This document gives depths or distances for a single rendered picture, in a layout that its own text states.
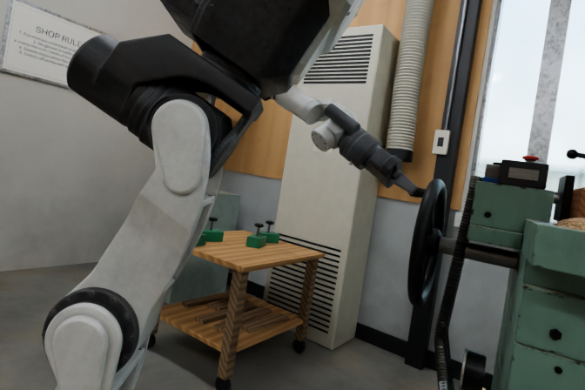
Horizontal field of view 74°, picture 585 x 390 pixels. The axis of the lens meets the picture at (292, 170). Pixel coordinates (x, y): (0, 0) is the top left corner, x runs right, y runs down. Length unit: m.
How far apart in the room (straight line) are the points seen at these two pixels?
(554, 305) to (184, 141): 0.61
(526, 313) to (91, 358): 0.66
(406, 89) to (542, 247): 1.70
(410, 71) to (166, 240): 1.85
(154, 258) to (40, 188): 2.49
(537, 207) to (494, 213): 0.07
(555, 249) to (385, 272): 1.83
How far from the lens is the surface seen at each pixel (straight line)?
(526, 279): 0.74
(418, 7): 2.41
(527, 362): 0.75
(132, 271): 0.68
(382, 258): 2.42
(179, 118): 0.61
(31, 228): 3.17
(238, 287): 1.61
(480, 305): 2.31
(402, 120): 2.22
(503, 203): 0.87
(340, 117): 0.98
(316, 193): 2.26
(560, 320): 0.74
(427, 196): 0.84
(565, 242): 0.65
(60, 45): 3.14
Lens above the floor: 0.91
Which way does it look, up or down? level
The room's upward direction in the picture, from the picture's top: 9 degrees clockwise
